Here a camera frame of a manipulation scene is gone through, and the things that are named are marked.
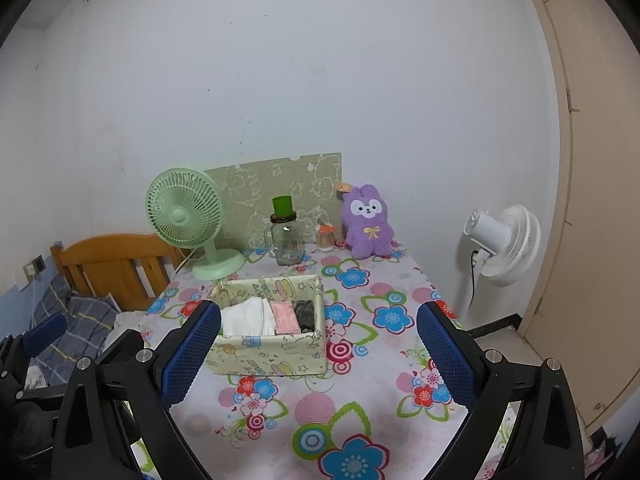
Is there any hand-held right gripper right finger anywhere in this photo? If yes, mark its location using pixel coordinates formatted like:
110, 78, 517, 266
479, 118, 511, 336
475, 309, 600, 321
416, 301, 586, 480

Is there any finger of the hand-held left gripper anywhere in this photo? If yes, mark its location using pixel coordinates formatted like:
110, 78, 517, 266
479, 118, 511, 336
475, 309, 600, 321
0, 314, 68, 391
95, 329, 147, 363

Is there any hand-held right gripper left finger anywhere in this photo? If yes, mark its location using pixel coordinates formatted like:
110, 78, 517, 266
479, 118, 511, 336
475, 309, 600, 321
50, 300, 222, 480

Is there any white cloth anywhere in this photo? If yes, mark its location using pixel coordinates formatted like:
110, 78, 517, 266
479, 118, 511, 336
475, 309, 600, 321
220, 296, 277, 337

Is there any yellow printed fabric box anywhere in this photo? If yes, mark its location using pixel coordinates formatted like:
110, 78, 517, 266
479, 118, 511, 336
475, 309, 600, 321
209, 275, 326, 376

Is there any pink packet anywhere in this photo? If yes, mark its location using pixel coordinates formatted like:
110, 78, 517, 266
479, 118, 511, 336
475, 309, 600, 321
270, 301, 303, 334

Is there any grey cloth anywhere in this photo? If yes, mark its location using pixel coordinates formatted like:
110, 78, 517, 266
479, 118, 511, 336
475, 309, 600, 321
292, 300, 322, 333

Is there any white bed sheet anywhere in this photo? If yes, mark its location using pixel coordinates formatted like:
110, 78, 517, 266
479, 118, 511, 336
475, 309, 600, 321
102, 310, 148, 346

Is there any grey plaid blanket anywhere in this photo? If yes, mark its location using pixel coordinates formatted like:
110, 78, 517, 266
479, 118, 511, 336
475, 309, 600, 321
22, 275, 121, 386

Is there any wooden bed headboard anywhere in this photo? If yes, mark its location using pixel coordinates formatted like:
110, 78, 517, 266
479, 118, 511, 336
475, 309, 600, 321
50, 233, 186, 311

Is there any white floor fan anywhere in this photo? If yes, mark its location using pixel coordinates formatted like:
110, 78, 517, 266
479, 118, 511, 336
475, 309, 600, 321
462, 204, 542, 321

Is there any green desk fan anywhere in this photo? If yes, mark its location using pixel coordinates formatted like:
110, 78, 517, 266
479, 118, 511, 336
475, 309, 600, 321
146, 164, 246, 281

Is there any glass mug jar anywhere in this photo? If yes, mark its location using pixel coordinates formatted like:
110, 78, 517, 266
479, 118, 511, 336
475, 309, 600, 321
263, 212, 306, 267

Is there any purple plush bunny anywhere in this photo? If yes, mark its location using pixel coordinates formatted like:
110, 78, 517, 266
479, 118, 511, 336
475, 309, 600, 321
335, 182, 396, 260

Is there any green printed board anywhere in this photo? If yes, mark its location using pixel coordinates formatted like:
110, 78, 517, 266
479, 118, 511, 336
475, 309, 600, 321
202, 152, 343, 251

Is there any beige door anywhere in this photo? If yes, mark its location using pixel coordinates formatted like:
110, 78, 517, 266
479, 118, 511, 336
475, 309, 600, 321
515, 0, 640, 433

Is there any black fan cable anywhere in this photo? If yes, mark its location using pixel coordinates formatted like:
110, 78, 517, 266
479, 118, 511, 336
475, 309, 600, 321
469, 249, 483, 311

